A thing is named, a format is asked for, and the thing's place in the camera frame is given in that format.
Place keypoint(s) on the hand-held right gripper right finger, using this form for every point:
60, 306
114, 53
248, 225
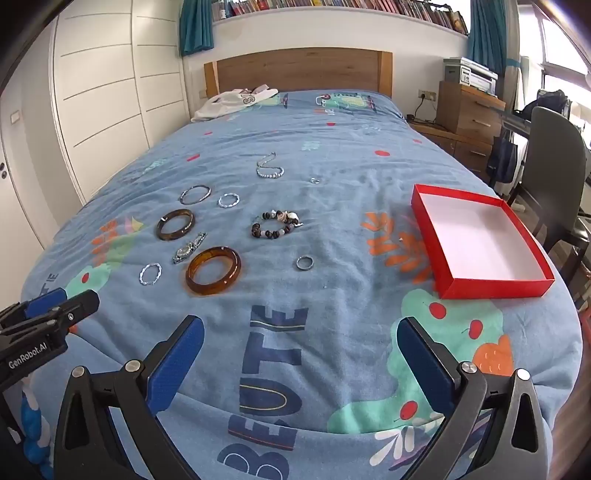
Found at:
425, 367

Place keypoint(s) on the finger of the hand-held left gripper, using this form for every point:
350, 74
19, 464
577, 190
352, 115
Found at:
76, 308
44, 303

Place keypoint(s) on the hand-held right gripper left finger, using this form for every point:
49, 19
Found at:
178, 364

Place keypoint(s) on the amber bangle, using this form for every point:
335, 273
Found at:
190, 274

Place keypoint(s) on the dark brown bangle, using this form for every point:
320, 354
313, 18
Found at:
159, 227

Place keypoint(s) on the red cardboard box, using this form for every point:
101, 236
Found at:
480, 230

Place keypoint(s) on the person's left hand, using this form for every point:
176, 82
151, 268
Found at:
34, 417

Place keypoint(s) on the thin silver bangle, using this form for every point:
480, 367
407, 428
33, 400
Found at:
181, 197

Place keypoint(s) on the white wardrobe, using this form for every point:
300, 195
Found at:
101, 92

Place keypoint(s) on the low wooden nightstand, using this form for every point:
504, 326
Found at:
457, 147

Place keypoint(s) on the dark blue hanging bag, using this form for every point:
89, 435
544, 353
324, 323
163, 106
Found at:
502, 159

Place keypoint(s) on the grey chair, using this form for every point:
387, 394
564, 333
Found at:
549, 161

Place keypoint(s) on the blue printed blanket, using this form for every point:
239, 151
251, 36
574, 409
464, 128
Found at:
332, 138

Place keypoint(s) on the white garment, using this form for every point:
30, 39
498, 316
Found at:
221, 104

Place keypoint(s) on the wooden drawer chest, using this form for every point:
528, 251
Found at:
466, 113

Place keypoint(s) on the glass desk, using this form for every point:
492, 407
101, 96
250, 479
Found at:
512, 117

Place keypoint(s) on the dark backpack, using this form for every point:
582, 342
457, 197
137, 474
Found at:
549, 104

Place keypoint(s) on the grey printer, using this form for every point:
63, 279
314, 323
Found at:
471, 76

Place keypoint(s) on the teal curtain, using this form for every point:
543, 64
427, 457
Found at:
196, 25
485, 32

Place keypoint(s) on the wooden headboard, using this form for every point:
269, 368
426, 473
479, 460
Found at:
300, 69

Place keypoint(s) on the row of books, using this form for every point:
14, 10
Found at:
346, 5

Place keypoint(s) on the wall socket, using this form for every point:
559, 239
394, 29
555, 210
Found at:
427, 95

